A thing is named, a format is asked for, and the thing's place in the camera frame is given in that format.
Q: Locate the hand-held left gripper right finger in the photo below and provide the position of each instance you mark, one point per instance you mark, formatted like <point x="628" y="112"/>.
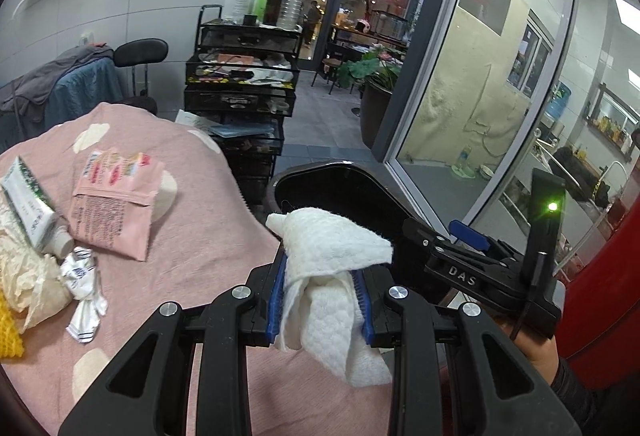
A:
<point x="362" y="306"/>

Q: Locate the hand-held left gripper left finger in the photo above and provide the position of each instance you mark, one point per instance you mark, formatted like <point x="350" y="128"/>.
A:
<point x="276" y="322"/>

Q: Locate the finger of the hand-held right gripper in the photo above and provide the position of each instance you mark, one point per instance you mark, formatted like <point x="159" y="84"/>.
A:
<point x="467" y="234"/>
<point x="425" y="236"/>

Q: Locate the white paper tissue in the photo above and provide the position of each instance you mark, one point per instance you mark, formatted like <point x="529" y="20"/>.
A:
<point x="325" y="246"/>

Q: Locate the dark brown trash bin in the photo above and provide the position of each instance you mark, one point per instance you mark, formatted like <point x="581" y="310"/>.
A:
<point x="340" y="186"/>

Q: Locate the green and white toothpaste tube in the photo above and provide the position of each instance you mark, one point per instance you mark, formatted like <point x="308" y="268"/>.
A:
<point x="30" y="211"/>

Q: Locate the person's right forearm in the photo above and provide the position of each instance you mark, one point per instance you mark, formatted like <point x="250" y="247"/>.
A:
<point x="575" y="391"/>

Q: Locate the white bowl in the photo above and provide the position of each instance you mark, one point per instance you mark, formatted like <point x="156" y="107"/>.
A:
<point x="486" y="170"/>

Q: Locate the red panel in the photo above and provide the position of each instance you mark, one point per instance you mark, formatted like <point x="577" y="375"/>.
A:
<point x="610" y="291"/>

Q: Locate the small plastic bottle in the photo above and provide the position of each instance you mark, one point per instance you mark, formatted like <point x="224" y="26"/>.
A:
<point x="464" y="160"/>

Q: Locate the pink blanket with white dots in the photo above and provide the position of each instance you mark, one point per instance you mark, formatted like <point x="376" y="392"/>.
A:
<point x="200" y="241"/>

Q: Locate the potted green plant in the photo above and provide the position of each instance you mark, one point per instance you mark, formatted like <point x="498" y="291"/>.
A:
<point x="375" y="110"/>

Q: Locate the glass sliding door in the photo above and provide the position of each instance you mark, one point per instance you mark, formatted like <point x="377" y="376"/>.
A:
<point x="450" y="90"/>

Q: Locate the blue water jug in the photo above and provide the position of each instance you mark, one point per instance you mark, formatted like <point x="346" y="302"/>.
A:
<point x="556" y="105"/>

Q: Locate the pink printed packet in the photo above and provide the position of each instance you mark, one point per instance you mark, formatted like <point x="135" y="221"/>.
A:
<point x="115" y="211"/>

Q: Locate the wooden chair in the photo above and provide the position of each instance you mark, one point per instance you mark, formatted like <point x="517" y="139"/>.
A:
<point x="330" y="63"/>

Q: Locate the crumpled white wrapper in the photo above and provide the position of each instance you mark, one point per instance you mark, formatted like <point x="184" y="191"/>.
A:
<point x="82" y="276"/>

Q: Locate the white paper sheet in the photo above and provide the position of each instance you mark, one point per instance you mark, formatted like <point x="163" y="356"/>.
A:
<point x="192" y="120"/>

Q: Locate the black mesh trolley cart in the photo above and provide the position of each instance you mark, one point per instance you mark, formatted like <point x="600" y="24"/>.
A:
<point x="240" y="101"/>

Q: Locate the glass entrance door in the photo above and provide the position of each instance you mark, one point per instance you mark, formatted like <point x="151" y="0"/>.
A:
<point x="325" y="30"/>

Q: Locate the clear plastic bottle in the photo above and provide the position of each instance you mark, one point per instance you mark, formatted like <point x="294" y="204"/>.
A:
<point x="291" y="8"/>

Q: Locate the yellow foam net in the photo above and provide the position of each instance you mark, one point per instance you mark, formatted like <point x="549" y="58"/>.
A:
<point x="9" y="331"/>

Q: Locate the dark brown bottle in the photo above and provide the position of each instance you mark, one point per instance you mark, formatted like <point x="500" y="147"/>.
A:
<point x="274" y="8"/>

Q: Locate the blue cloth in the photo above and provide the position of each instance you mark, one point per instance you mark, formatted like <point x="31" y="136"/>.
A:
<point x="80" y="98"/>

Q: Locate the black stool chair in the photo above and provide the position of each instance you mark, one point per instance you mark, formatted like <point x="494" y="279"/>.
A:
<point x="140" y="51"/>

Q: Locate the grey cloth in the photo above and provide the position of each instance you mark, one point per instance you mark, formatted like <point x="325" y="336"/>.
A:
<point x="45" y="78"/>

